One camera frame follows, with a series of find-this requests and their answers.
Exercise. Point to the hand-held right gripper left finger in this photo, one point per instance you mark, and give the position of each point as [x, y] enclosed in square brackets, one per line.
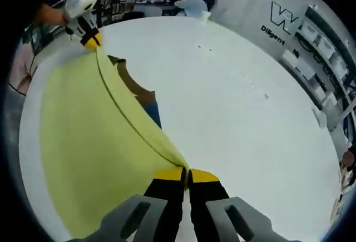
[155, 211]

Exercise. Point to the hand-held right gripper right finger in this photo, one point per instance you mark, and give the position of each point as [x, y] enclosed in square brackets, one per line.
[217, 214]

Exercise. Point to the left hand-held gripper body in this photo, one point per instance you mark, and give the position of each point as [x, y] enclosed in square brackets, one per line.
[80, 2]

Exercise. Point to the yellow blue grey garment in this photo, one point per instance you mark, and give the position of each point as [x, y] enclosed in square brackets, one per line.
[83, 128]

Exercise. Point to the person's pink shirt torso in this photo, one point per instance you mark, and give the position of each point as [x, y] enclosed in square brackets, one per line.
[22, 69]

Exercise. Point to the small white cup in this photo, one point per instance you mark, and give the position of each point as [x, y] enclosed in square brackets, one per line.
[204, 17]

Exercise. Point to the grey metal shelf unit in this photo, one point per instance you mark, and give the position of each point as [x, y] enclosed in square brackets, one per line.
[325, 58]

